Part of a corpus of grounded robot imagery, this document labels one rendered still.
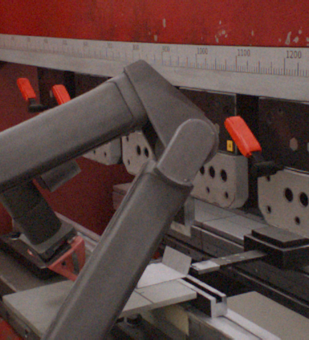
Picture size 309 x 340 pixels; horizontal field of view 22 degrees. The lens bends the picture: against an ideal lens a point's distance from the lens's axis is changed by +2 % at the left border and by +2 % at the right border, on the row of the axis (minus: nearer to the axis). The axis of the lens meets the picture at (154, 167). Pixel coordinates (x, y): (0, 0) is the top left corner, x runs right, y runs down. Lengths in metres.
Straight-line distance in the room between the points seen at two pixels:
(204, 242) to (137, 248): 0.94
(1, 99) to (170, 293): 0.95
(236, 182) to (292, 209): 0.12
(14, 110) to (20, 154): 1.30
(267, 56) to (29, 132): 0.35
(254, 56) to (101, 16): 0.45
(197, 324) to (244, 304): 2.64
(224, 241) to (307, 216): 0.70
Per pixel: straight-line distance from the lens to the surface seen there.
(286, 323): 3.73
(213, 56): 1.10
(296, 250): 1.42
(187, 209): 1.28
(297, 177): 0.97
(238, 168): 1.07
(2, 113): 2.08
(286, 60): 0.97
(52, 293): 1.32
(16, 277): 1.79
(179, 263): 1.37
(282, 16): 0.97
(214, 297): 1.26
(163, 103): 0.80
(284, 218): 1.00
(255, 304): 3.92
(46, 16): 1.65
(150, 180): 0.79
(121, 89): 0.80
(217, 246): 1.68
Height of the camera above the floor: 1.46
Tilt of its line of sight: 12 degrees down
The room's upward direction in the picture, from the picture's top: 3 degrees counter-clockwise
